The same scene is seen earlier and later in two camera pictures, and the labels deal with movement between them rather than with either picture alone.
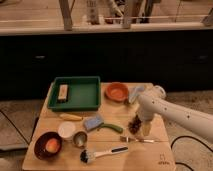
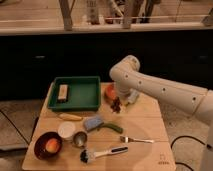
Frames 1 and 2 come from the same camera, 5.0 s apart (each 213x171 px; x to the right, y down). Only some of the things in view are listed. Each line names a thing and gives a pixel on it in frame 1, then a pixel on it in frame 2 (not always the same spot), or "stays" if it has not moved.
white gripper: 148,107 to 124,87
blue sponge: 92,123 stays
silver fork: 142,140 stays
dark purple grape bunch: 134,125 to 116,104
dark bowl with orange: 48,146 stays
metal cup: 80,139 stays
